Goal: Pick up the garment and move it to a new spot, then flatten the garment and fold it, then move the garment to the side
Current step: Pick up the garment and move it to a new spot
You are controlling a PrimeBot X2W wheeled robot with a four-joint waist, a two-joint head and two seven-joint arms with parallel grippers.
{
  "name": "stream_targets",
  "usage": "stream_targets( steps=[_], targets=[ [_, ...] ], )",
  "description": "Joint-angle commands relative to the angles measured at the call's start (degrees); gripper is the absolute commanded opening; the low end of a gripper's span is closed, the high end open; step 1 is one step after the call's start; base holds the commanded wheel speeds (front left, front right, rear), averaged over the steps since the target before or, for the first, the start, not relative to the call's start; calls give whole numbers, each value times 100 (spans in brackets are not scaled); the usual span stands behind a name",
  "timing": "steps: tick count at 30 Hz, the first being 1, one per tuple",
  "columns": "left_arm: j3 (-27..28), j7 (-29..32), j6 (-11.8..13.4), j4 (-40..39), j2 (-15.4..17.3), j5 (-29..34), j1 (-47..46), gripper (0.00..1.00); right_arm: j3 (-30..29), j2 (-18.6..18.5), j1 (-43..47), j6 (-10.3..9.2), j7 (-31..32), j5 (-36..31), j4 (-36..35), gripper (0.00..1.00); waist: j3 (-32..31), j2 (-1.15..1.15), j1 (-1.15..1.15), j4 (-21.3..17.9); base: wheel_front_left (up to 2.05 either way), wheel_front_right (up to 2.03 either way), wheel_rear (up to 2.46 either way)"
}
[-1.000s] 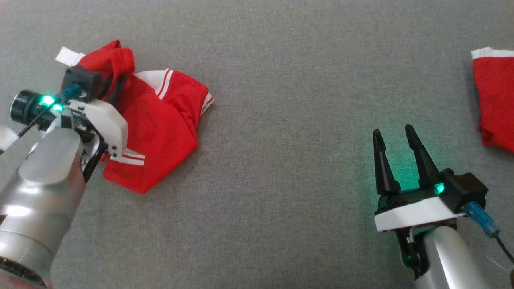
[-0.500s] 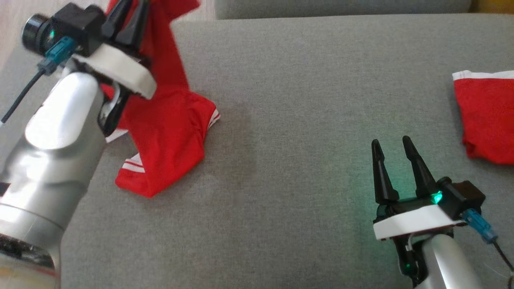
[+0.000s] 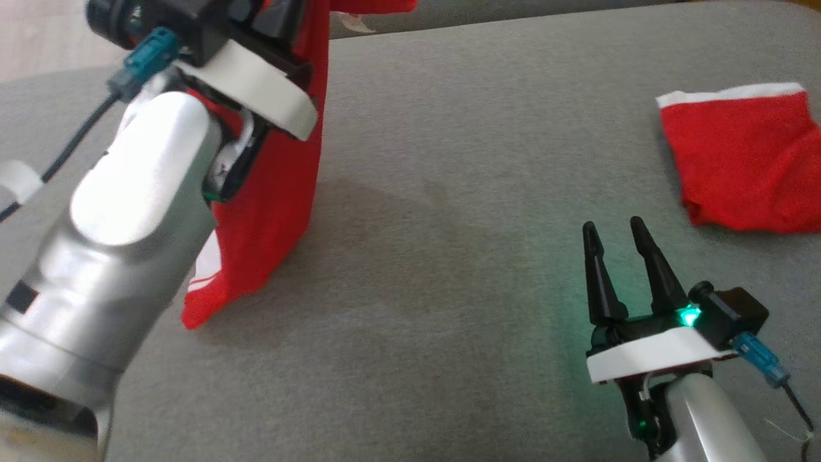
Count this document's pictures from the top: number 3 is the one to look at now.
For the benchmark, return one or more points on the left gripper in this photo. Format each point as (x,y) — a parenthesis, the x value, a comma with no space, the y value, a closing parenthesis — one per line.
(256,83)

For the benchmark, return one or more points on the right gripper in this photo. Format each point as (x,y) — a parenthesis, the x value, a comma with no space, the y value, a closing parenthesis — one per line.
(654,353)

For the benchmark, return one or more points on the red Bulls basketball jersey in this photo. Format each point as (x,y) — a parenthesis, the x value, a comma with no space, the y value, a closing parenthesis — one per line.
(282,192)

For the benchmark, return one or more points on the red shorts with white stripe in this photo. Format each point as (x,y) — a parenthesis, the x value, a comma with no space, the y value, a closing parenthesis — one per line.
(744,167)

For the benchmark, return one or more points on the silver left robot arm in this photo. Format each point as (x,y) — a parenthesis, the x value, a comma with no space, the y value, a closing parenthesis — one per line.
(128,212)

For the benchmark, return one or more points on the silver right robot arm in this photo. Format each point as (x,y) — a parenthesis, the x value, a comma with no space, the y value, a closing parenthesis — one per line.
(712,423)

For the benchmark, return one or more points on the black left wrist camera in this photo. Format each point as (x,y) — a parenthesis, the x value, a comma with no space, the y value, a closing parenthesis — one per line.
(192,25)

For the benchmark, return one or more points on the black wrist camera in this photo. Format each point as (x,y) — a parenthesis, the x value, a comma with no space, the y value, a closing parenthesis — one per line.
(737,314)
(192,25)

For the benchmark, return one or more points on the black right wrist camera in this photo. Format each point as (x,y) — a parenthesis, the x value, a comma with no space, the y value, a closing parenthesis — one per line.
(737,314)

